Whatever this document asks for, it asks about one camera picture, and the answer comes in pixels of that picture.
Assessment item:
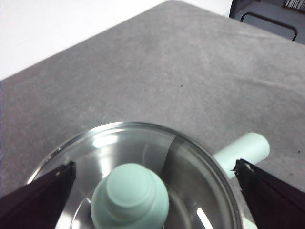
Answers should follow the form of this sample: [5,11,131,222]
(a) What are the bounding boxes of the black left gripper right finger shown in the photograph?
[234,159,305,229]

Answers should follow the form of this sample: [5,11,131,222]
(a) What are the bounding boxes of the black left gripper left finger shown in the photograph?
[0,161,76,229]

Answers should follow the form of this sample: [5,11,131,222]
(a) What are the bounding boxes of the glass lid with green knob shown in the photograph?
[26,121,244,229]

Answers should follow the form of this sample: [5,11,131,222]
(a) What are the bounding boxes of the mint green breakfast machine base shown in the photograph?
[243,219,257,229]

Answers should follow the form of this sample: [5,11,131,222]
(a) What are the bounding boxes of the mint green pot with handle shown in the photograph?
[213,132,271,179]

